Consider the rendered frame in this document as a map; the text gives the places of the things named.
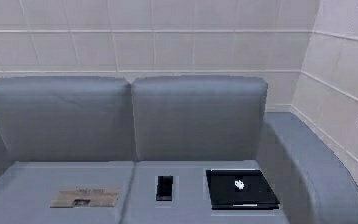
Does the black closed laptop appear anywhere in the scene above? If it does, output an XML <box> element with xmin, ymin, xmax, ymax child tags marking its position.
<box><xmin>205</xmin><ymin>168</ymin><xmax>281</xmax><ymax>211</ymax></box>

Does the beige folded newspaper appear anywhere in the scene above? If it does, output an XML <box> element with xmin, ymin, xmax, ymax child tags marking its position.
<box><xmin>49</xmin><ymin>186</ymin><xmax>122</xmax><ymax>209</ymax></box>

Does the grey sofa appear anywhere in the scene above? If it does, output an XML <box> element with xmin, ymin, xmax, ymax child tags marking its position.
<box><xmin>0</xmin><ymin>75</ymin><xmax>358</xmax><ymax>224</ymax></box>

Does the black remote control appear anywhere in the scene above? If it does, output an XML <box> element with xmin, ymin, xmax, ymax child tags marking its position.
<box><xmin>155</xmin><ymin>175</ymin><xmax>174</xmax><ymax>202</ymax></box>

